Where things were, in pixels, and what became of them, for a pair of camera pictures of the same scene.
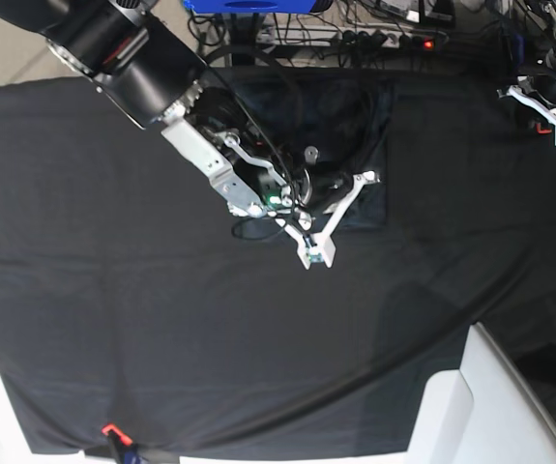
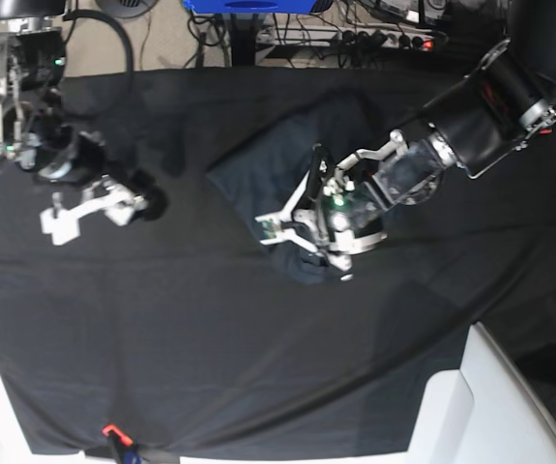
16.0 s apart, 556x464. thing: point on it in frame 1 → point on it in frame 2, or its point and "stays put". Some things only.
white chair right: x=485 y=412 stays put
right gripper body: x=554 y=87 → x=342 y=226
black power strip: x=350 y=37 stays put
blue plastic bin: x=208 y=7 stays put
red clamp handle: x=125 y=439 stays put
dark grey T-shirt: x=343 y=117 → x=263 y=174
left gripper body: x=322 y=185 → x=120 y=204
